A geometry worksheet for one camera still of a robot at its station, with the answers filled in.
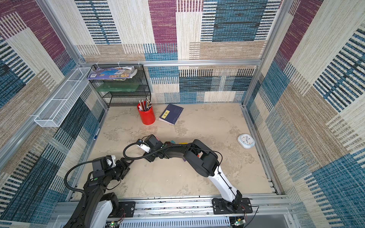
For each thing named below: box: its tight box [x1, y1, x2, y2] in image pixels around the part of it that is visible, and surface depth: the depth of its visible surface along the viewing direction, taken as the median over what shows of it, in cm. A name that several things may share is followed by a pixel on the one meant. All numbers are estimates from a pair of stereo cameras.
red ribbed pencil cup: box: [136, 101, 156, 125], surface depth 104 cm
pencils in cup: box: [136, 95, 153, 112], surface depth 104 cm
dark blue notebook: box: [158, 103, 184, 125], surface depth 117 cm
